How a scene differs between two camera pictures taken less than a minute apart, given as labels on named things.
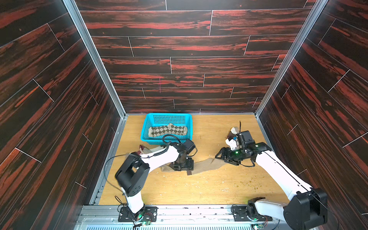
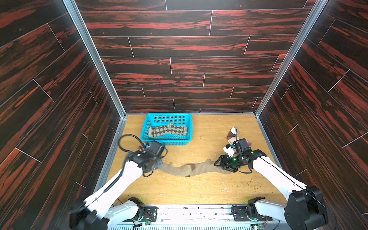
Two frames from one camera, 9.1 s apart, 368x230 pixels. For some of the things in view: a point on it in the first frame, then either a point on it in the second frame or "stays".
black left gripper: [189, 166] -> [160, 163]
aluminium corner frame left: [109, 86] stays
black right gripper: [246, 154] -> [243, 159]
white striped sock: [231, 141] stays
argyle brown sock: [170, 129] stays
